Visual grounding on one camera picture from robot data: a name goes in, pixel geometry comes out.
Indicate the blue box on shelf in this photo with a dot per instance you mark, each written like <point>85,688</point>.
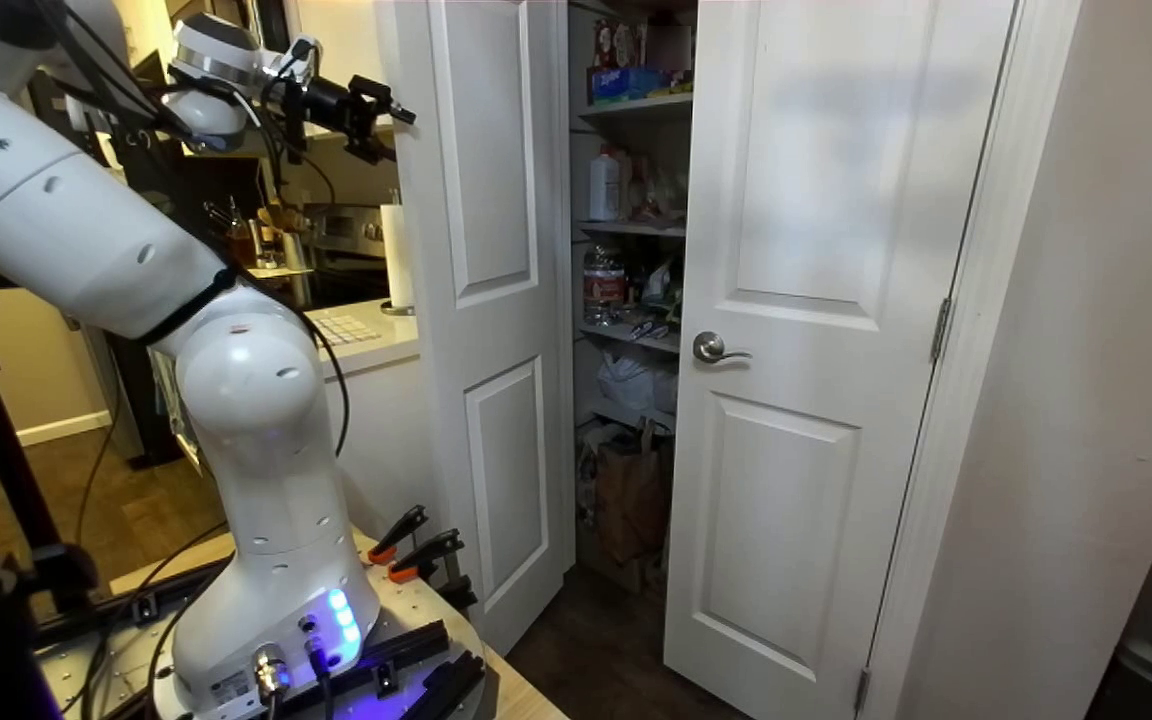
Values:
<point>622,83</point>

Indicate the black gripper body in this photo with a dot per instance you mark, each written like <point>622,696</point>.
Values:
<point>346,109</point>

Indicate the white pantry door with hinges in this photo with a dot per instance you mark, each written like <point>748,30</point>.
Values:
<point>833,158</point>

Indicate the black orange clamp upper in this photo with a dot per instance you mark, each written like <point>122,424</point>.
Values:
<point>404,525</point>

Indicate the brown paper bag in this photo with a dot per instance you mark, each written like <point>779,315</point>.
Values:
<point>628,503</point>

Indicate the metal lever door handle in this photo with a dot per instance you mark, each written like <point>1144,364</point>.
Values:
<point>715,352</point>

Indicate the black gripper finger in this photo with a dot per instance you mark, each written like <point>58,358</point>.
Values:
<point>387,124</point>

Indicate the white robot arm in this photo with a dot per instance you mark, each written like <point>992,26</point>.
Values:
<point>294,609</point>

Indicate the paper towel roll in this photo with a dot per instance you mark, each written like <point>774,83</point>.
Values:
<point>399,256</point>

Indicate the white jug on shelf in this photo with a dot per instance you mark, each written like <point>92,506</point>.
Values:
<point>611,184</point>

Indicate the white kitchen countertop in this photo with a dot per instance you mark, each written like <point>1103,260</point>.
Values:
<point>364,339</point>

